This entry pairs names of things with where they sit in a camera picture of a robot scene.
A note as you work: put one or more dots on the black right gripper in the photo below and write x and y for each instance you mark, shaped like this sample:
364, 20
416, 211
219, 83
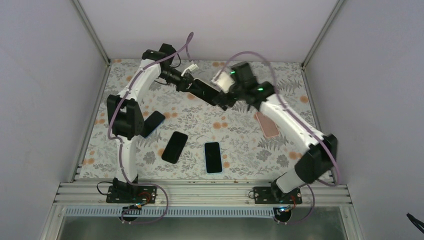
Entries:
230, 102

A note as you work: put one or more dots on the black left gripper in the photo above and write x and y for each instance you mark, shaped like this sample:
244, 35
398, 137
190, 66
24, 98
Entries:
183, 85

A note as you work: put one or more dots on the pink phone case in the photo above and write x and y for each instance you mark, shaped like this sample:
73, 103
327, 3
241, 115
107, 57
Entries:
268, 127

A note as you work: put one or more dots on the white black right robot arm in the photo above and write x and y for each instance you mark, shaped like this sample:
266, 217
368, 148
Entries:
318, 150

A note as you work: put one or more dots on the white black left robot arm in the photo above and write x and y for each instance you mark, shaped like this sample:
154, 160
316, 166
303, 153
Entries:
126, 120

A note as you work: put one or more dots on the black phone in black case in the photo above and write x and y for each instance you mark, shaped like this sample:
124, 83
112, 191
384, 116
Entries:
174, 147

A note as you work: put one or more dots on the floral patterned table mat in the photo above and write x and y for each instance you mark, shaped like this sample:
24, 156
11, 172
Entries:
246, 153

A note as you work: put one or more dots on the black object at corner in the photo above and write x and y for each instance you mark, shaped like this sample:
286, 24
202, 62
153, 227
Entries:
416, 222

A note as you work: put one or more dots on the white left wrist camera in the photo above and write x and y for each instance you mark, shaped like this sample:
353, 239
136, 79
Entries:
192, 67

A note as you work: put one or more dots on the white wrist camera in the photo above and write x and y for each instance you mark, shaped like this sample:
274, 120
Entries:
192, 67
223, 81

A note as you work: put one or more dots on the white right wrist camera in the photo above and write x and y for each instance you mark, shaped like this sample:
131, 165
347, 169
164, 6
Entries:
223, 81

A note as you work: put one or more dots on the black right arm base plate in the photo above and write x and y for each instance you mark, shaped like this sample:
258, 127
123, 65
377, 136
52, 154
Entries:
263, 195

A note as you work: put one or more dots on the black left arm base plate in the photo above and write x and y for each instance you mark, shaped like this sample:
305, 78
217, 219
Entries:
132, 195

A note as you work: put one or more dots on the aluminium mounting rail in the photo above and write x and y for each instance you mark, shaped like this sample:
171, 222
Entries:
202, 193

